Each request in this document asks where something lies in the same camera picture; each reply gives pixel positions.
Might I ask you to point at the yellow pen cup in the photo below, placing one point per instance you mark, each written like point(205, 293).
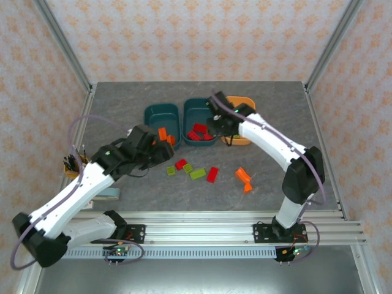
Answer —
point(70, 172)

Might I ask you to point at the black marker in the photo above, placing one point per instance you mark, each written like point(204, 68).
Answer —
point(68, 162)
point(74, 160)

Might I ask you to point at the orange plastic container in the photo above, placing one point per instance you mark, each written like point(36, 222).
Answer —
point(242, 100)

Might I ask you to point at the long orange lego brick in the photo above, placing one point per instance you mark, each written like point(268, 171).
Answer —
point(242, 174)

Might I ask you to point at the grey metal sheet panel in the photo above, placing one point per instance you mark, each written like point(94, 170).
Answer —
point(199, 275)

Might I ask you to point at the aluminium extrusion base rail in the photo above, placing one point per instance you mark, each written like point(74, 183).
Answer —
point(199, 228)

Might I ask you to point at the aluminium frame post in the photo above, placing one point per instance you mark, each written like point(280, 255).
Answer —
point(63, 43)
point(334, 43)

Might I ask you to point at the aluminium table side rail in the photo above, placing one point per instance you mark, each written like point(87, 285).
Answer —
point(88, 101)
point(316, 122)

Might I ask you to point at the long green lego brick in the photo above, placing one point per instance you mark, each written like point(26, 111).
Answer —
point(235, 136)
point(198, 174)

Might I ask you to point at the small white card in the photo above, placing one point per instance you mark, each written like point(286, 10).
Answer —
point(89, 204)

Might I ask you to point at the teal plastic container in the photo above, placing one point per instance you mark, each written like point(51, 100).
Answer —
point(196, 108)
point(160, 114)

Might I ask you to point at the black controller board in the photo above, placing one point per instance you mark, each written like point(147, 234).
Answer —
point(118, 252)
point(291, 252)

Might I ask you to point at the teal eraser block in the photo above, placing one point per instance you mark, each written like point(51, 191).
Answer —
point(111, 194)

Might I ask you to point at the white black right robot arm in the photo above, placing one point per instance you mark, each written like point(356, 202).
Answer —
point(269, 137)

